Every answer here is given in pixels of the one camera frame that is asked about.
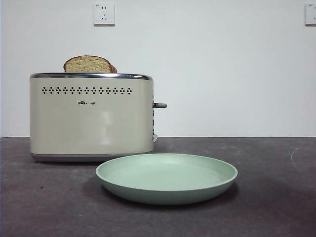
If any pale green round plate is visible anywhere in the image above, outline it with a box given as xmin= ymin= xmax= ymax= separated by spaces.
xmin=95 ymin=153 xmax=238 ymax=205

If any large toasted bread slice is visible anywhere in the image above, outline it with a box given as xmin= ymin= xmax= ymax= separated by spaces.
xmin=63 ymin=55 xmax=113 ymax=73

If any cream two-slot toaster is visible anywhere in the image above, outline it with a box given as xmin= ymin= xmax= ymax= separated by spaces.
xmin=29 ymin=72 xmax=158 ymax=163

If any white wall socket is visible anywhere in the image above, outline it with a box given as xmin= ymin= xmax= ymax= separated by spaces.
xmin=93 ymin=2 xmax=116 ymax=27
xmin=304 ymin=3 xmax=316 ymax=26

